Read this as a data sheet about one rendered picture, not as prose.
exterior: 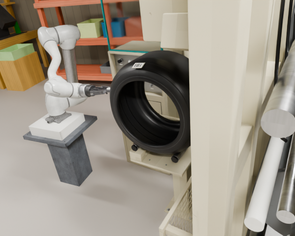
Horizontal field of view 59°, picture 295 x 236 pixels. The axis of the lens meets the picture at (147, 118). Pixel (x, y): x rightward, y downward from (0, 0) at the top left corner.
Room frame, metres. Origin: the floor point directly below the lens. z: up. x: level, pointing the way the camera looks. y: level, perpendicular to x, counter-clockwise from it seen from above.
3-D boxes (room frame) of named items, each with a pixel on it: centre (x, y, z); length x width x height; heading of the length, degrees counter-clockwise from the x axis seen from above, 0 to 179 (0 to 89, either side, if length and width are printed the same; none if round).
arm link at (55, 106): (2.20, 0.82, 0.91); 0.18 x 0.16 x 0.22; 123
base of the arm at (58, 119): (2.17, 0.85, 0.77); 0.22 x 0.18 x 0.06; 150
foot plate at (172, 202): (1.62, -0.24, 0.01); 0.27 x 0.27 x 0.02; 56
